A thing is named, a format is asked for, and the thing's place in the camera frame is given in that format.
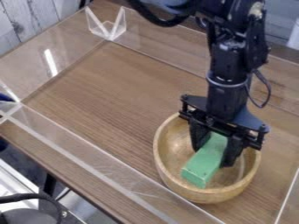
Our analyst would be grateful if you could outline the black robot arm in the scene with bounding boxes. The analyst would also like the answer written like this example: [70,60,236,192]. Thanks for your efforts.
[127,0,270,167]

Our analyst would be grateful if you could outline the blue object at left edge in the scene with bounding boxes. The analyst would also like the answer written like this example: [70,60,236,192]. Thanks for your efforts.
[0,92,15,102]

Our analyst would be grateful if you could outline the clear acrylic corner bracket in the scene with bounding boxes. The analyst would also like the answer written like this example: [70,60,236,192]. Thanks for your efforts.
[86,7,127,41]

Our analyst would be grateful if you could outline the clear acrylic tray wall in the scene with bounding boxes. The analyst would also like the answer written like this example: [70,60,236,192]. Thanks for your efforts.
[0,2,299,224]

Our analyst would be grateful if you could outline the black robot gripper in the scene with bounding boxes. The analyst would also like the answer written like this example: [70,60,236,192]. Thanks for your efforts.
[179,73,270,167]

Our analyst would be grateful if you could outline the brown wooden bowl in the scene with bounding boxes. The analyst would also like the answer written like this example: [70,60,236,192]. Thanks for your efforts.
[154,114,262,204]

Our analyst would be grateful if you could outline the black cable on floor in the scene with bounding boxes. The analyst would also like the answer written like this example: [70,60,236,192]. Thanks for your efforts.
[0,192,63,224]

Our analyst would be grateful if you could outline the green rectangular block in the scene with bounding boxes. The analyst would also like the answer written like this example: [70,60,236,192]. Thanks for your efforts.
[182,132,228,189]

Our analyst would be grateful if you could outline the black metal table leg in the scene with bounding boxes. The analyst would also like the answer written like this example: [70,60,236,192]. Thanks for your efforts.
[39,174,58,211]

